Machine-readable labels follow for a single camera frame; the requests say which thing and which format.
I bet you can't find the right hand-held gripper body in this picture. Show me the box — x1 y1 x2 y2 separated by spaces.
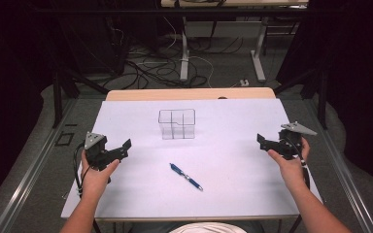
277 120 319 161

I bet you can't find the person's white shirt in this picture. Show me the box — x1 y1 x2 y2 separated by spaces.
169 221 248 233

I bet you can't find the blue pen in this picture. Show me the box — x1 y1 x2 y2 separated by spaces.
169 162 205 192

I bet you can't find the black horizontal bar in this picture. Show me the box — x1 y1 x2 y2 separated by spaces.
33 7 339 17

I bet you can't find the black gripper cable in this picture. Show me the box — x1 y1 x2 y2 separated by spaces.
290 130 312 191
73 141 94 199

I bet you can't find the person's left hand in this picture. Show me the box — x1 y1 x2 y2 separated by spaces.
80 150 121 197

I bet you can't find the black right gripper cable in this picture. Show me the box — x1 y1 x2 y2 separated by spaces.
290 130 312 191

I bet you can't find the black metal stand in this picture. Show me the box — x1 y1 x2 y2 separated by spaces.
51 62 111 129
272 62 328 121

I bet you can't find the clear plastic divided container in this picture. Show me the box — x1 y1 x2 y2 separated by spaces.
157 108 197 141

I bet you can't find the person's right hand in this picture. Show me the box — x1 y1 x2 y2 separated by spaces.
266 137 312 192

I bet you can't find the desk with white legs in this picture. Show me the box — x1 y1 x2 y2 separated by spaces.
159 0 309 83

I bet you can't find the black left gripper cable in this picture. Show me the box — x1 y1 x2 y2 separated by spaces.
73 141 94 199

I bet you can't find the aluminium floor rail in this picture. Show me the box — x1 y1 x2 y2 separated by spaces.
0 98 80 233
304 96 373 233

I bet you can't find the white table cover sheet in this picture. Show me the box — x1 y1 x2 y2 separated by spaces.
60 98 323 222

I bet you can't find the tangle of floor cables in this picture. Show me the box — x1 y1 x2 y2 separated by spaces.
103 16 246 90

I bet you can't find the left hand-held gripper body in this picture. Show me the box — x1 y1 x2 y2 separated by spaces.
84 131 112 172

